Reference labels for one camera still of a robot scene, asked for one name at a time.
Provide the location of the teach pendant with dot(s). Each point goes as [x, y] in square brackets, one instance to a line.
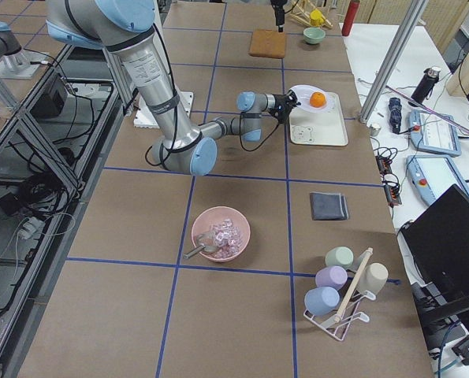
[433, 134]
[433, 175]

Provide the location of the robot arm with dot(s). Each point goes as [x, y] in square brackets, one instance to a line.
[127, 30]

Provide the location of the black laptop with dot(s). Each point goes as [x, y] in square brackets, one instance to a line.
[439, 243]

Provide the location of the beige cup on rack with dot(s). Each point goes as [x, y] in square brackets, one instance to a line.
[375, 278]

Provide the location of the folded grey cloth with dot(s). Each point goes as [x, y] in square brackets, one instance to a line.
[328, 206]

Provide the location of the white wire cup rack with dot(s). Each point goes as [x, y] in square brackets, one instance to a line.
[337, 322]

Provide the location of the pink bowl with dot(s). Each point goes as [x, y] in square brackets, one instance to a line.
[216, 215]

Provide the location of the wooden cutting board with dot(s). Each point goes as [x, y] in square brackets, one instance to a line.
[268, 43]

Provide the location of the clear ice cubes in bowl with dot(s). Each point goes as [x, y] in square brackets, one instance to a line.
[229, 238]

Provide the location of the near teach pendant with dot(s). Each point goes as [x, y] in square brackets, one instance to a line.
[433, 175]

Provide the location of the green cup on rack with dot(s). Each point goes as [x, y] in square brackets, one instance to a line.
[340, 256]

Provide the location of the white round plate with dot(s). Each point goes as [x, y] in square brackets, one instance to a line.
[304, 91]

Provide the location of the black thermos bottle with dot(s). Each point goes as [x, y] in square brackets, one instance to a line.
[422, 91]

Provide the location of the aluminium frame post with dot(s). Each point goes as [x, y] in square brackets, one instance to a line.
[400, 39]

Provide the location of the green bowl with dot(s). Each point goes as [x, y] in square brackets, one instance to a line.
[313, 35]

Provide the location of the folded dark blue umbrella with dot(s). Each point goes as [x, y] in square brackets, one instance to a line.
[395, 115]

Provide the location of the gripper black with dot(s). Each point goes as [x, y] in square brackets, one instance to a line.
[283, 101]
[277, 12]

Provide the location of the lilac cup on rack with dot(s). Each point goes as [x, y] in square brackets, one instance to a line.
[331, 276]

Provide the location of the cream bear print tray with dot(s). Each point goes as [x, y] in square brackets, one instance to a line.
[319, 129]

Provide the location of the far teach pendant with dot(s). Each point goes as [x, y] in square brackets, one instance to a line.
[433, 134]

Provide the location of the blue cup on rack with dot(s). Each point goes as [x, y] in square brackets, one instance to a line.
[321, 300]

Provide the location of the yellow cup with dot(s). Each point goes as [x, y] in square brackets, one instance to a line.
[317, 18]

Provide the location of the wooden mug rack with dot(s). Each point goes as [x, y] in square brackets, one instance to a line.
[300, 11]

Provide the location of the orange mandarin fruit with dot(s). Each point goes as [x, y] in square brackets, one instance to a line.
[317, 100]

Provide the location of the red bottle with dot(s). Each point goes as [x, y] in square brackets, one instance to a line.
[349, 17]

